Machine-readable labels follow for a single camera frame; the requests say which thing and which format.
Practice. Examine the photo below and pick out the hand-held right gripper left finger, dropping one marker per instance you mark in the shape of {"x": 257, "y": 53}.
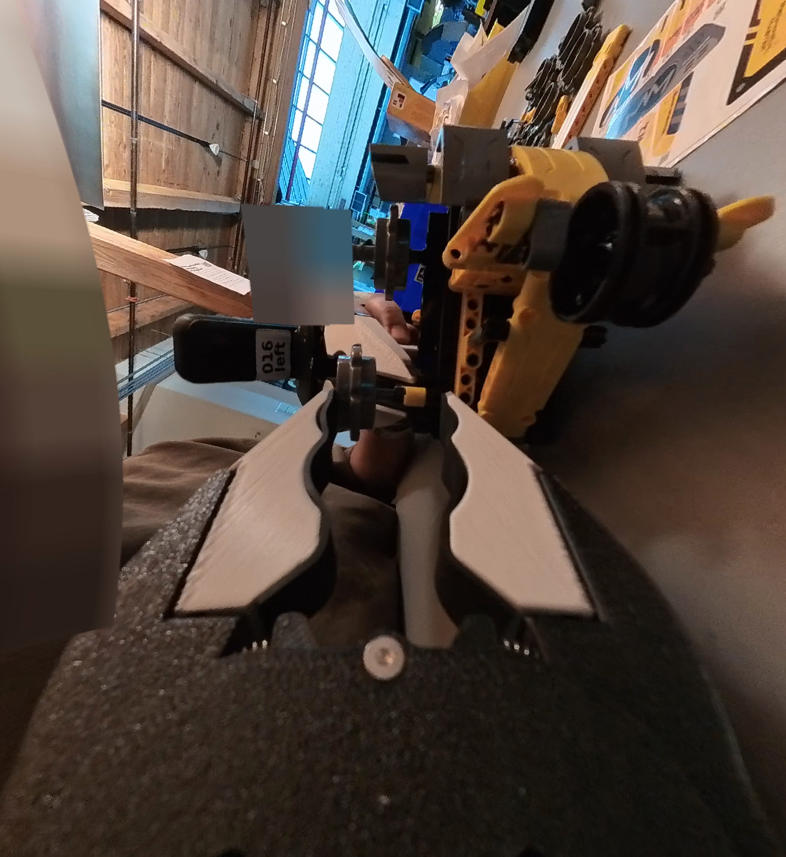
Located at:
{"x": 259, "y": 529}

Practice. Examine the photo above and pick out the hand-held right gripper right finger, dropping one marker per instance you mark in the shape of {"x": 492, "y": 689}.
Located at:
{"x": 513, "y": 529}

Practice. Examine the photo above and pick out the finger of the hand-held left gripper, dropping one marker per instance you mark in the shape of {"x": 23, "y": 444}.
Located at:
{"x": 366, "y": 341}
{"x": 396, "y": 376}

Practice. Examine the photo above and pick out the grey toothed toy wheel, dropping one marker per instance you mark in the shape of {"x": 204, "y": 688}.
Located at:
{"x": 393, "y": 254}
{"x": 356, "y": 388}

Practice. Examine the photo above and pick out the yellow toy brick vehicle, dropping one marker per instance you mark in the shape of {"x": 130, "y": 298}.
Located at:
{"x": 520, "y": 348}

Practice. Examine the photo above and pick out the person's left forearm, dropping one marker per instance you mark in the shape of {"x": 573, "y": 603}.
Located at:
{"x": 376, "y": 465}

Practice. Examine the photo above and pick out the person's left hand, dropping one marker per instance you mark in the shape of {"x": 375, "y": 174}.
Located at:
{"x": 393, "y": 318}

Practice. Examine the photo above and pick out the blue plastic bin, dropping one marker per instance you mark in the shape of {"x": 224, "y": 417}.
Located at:
{"x": 426, "y": 227}

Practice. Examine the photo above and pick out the yellow tissue box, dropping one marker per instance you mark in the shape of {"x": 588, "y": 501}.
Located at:
{"x": 493, "y": 94}

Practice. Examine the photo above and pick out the pile of black toy wheels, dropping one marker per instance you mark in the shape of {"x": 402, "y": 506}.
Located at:
{"x": 567, "y": 60}

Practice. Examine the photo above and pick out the yellow toy brick panel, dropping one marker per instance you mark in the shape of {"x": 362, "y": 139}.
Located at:
{"x": 600, "y": 73}

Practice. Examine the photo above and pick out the yellow and grey sticker sheet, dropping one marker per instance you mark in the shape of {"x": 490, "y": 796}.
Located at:
{"x": 701, "y": 67}

